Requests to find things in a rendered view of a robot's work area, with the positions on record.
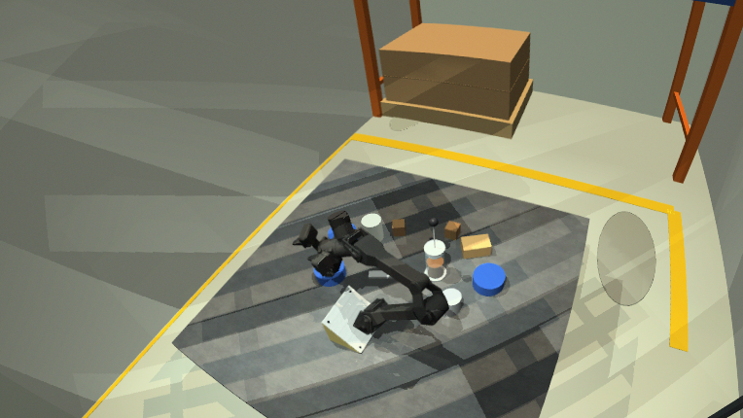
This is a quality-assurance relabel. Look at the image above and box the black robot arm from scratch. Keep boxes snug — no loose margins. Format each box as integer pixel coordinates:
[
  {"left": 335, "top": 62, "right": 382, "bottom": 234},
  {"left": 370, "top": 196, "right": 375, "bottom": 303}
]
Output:
[{"left": 311, "top": 210, "right": 449, "bottom": 334}]

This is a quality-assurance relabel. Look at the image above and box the white flat bar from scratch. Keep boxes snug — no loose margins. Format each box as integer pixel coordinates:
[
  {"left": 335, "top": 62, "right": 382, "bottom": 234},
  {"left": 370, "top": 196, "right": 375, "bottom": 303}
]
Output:
[{"left": 369, "top": 270, "right": 392, "bottom": 278}]

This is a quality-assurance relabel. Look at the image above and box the blue short cylinder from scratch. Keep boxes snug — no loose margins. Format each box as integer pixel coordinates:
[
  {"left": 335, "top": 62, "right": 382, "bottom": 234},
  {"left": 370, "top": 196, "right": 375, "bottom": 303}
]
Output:
[
  {"left": 473, "top": 263, "right": 506, "bottom": 296},
  {"left": 328, "top": 224, "right": 356, "bottom": 239},
  {"left": 313, "top": 261, "right": 346, "bottom": 287}
]

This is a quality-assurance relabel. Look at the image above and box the glass coffee press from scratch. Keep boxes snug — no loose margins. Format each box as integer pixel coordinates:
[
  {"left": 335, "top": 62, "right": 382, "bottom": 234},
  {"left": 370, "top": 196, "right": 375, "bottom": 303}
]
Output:
[{"left": 424, "top": 218, "right": 446, "bottom": 282}]

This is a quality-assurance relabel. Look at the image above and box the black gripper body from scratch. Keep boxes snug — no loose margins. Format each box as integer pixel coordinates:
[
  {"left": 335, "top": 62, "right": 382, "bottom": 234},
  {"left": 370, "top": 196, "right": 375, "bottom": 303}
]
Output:
[{"left": 299, "top": 224, "right": 342, "bottom": 273}]

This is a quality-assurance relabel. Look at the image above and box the pale grey cylinder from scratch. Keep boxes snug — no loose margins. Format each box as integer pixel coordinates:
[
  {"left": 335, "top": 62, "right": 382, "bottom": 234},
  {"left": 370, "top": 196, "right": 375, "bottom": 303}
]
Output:
[{"left": 362, "top": 214, "right": 384, "bottom": 242}]

